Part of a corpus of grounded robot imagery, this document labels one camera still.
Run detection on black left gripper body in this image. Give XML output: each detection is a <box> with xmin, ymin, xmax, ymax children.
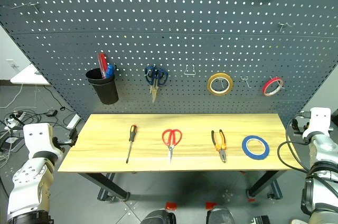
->
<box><xmin>52</xmin><ymin>137</ymin><xmax>66</xmax><ymax>154</ymax></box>

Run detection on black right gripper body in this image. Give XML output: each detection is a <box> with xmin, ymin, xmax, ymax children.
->
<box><xmin>292</xmin><ymin>117</ymin><xmax>310</xmax><ymax>135</ymax></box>

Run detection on grey pegboard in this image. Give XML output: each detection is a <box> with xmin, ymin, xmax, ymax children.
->
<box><xmin>0</xmin><ymin>0</ymin><xmax>338</xmax><ymax>122</ymax></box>

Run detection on small red tape roll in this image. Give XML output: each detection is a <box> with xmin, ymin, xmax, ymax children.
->
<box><xmin>262</xmin><ymin>76</ymin><xmax>285</xmax><ymax>97</ymax></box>

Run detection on white power strip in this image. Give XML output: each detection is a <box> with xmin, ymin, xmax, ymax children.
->
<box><xmin>4</xmin><ymin>117</ymin><xmax>17</xmax><ymax>129</ymax></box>

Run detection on black table leg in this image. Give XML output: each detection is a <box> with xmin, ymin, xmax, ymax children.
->
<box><xmin>77</xmin><ymin>172</ymin><xmax>130</xmax><ymax>203</ymax></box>
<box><xmin>246</xmin><ymin>170</ymin><xmax>285</xmax><ymax>200</ymax></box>

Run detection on black plastic cup holder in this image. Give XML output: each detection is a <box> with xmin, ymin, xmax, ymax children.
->
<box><xmin>85</xmin><ymin>68</ymin><xmax>119</xmax><ymax>105</ymax></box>

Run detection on blue tape roll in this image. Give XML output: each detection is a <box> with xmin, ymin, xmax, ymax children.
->
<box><xmin>241</xmin><ymin>135</ymin><xmax>270</xmax><ymax>161</ymax></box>

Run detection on white side table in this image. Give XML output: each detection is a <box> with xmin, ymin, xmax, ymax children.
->
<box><xmin>10</xmin><ymin>63</ymin><xmax>50</xmax><ymax>86</ymax></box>

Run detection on yellow tape roll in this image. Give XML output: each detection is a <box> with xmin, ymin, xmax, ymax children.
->
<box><xmin>206</xmin><ymin>72</ymin><xmax>234</xmax><ymax>97</ymax></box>

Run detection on dark rounded robot foot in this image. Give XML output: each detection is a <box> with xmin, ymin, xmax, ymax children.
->
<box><xmin>140</xmin><ymin>209</ymin><xmax>177</xmax><ymax>224</ymax></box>
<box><xmin>206</xmin><ymin>207</ymin><xmax>234</xmax><ymax>224</ymax></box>

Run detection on long silver peg hook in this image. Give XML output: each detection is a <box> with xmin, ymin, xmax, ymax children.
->
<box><xmin>11</xmin><ymin>2</ymin><xmax>41</xmax><ymax>13</ymax></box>

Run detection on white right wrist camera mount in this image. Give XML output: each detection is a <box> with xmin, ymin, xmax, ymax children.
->
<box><xmin>302</xmin><ymin>107</ymin><xmax>332</xmax><ymax>141</ymax></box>

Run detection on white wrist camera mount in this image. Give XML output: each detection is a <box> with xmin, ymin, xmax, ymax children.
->
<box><xmin>23</xmin><ymin>123</ymin><xmax>54</xmax><ymax>158</ymax></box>
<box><xmin>302</xmin><ymin>107</ymin><xmax>332</xmax><ymax>141</ymax></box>

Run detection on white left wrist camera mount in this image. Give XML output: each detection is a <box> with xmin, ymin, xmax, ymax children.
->
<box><xmin>23</xmin><ymin>123</ymin><xmax>54</xmax><ymax>158</ymax></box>

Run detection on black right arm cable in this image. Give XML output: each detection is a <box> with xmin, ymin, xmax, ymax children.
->
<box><xmin>277</xmin><ymin>117</ymin><xmax>313</xmax><ymax>174</ymax></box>

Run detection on black orange handled screwdriver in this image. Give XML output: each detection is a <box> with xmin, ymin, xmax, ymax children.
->
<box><xmin>125</xmin><ymin>124</ymin><xmax>138</xmax><ymax>164</ymax></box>

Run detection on white floor cable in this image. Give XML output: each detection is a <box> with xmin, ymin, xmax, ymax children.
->
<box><xmin>0</xmin><ymin>83</ymin><xmax>24</xmax><ymax>109</ymax></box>

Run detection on orange black handled pliers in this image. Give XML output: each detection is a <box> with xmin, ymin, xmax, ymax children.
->
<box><xmin>210</xmin><ymin>129</ymin><xmax>228</xmax><ymax>163</ymax></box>

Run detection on red handled scissors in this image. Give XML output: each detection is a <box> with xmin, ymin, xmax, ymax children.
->
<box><xmin>162</xmin><ymin>128</ymin><xmax>183</xmax><ymax>163</ymax></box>

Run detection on blue handled scissors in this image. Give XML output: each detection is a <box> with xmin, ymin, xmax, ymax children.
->
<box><xmin>144</xmin><ymin>65</ymin><xmax>169</xmax><ymax>104</ymax></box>

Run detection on silver wire loop hook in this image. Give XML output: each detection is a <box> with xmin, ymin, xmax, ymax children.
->
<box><xmin>184</xmin><ymin>64</ymin><xmax>197</xmax><ymax>76</ymax></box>

